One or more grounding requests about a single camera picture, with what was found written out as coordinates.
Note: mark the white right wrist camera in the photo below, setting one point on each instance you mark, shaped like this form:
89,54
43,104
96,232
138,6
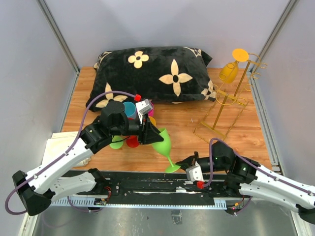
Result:
194,173

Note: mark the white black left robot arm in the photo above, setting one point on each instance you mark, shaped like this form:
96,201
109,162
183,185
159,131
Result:
45,184

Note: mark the green wine glass row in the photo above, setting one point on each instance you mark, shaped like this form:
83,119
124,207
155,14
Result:
164,148

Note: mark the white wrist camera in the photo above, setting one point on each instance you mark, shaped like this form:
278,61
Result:
194,173
143,107

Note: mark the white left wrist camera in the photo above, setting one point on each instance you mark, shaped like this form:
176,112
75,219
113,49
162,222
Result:
143,107

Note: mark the gold wire glass rack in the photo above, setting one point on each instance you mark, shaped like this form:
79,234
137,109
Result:
227,99

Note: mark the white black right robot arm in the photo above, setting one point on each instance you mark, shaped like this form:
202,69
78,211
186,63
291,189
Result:
249,178

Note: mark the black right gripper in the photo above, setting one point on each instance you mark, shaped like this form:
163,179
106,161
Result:
188,161

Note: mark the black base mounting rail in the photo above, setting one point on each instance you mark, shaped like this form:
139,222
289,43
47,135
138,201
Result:
163,190

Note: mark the black floral plush pillow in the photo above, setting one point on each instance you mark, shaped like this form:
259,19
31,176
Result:
172,74

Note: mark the white folded cloth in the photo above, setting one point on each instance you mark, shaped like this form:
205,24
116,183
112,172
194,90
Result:
57,144

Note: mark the pink wine glass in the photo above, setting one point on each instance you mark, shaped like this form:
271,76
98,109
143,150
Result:
151,112

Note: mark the orange wine glass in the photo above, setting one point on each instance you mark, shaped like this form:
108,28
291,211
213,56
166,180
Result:
230,70
153,121

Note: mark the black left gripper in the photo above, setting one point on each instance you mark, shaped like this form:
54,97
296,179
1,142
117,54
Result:
147,134

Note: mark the red wine glass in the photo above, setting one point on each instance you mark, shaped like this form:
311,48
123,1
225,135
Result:
133,142

